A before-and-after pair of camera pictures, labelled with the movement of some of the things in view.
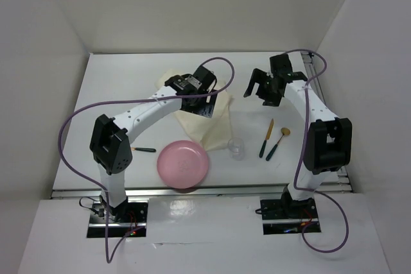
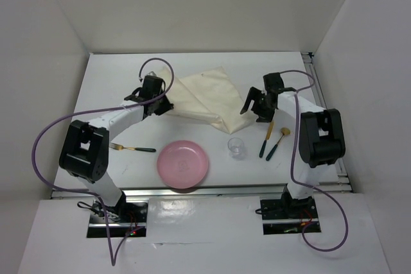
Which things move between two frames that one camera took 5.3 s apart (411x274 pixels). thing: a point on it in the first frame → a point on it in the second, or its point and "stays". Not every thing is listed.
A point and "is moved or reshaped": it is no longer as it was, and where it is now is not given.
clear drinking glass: x=236 y=147 stays
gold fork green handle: x=151 y=150 stays
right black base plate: x=279 y=210 stays
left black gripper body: x=200 y=107 → x=162 y=103
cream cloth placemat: x=215 y=132 is moved or reshaped
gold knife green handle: x=262 y=148 stays
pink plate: x=182 y=164 stays
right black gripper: x=261 y=77 → x=264 y=116
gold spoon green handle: x=285 y=131 stays
